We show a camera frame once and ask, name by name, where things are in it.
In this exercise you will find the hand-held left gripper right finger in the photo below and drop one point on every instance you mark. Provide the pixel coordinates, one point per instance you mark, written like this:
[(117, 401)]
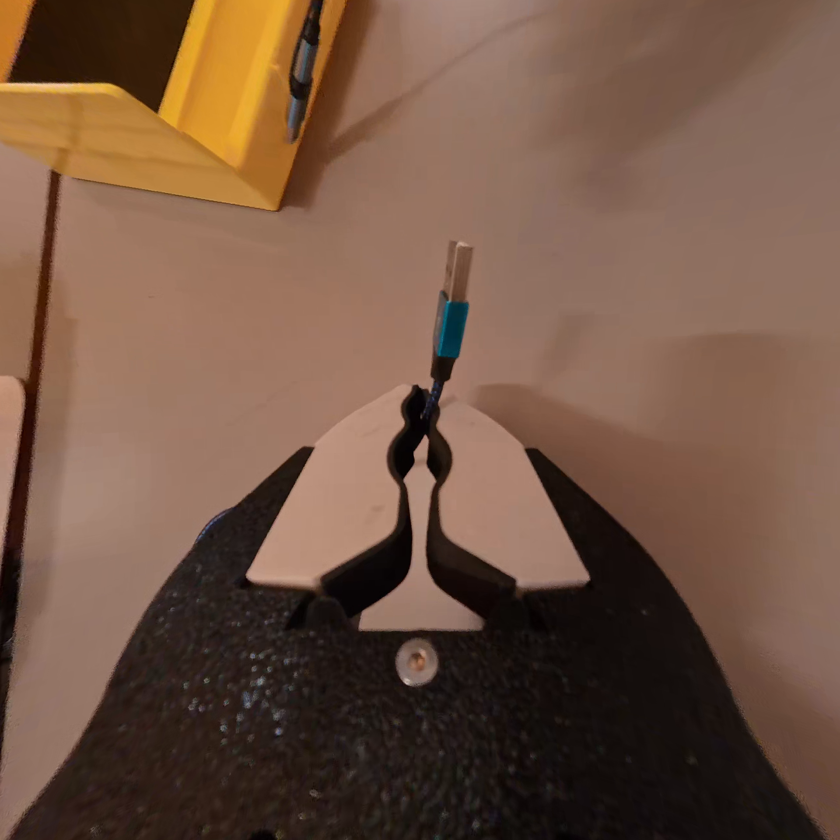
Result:
[(505, 512)]

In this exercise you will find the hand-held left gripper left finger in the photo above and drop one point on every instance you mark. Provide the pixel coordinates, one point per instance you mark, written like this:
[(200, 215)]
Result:
[(341, 505)]

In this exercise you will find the yellow plastic bin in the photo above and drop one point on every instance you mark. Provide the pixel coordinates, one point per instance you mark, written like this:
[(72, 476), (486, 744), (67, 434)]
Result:
[(216, 98)]

